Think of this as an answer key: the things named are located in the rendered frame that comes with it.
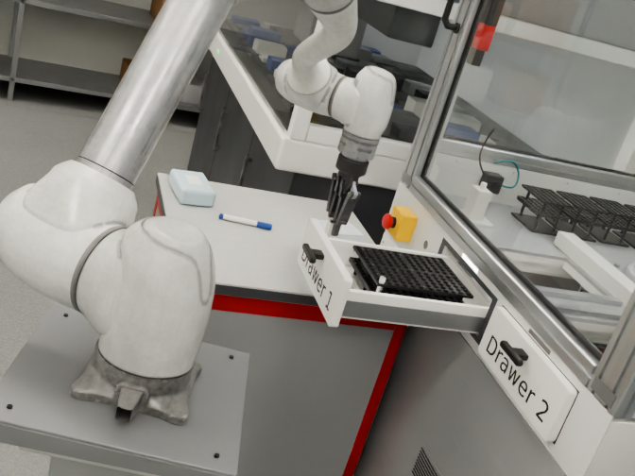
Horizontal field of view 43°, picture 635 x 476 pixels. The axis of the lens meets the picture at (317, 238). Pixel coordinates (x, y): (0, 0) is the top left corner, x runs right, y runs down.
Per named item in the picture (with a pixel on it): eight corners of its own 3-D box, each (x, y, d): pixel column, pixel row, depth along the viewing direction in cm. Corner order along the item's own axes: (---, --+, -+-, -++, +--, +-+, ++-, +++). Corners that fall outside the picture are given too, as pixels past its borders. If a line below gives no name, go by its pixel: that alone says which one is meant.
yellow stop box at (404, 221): (391, 241, 204) (401, 214, 201) (383, 229, 210) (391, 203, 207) (410, 244, 205) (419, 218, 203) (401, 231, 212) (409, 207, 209)
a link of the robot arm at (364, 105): (389, 138, 191) (341, 119, 196) (409, 75, 186) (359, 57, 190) (372, 144, 182) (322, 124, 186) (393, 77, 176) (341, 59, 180)
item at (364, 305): (337, 317, 158) (346, 291, 156) (307, 258, 181) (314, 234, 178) (510, 338, 172) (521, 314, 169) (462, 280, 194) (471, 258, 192)
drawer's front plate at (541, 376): (545, 443, 140) (570, 391, 136) (476, 350, 165) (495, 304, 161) (554, 443, 141) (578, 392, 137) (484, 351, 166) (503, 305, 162)
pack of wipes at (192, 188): (214, 208, 212) (217, 193, 210) (179, 204, 208) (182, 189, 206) (200, 186, 224) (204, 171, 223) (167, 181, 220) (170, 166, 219)
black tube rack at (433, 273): (368, 311, 164) (378, 283, 162) (345, 270, 180) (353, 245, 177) (463, 322, 172) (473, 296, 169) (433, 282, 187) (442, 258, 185)
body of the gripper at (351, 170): (334, 147, 193) (323, 182, 196) (347, 160, 185) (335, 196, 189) (362, 151, 196) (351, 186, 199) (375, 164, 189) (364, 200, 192)
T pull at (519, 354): (516, 367, 145) (519, 361, 145) (498, 345, 152) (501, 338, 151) (533, 369, 146) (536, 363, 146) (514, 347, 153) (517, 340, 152)
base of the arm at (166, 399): (59, 411, 117) (66, 378, 115) (97, 341, 137) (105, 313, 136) (180, 442, 118) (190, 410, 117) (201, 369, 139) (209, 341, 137)
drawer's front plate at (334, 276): (329, 328, 157) (345, 279, 153) (296, 260, 182) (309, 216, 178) (337, 329, 157) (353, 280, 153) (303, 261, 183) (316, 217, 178)
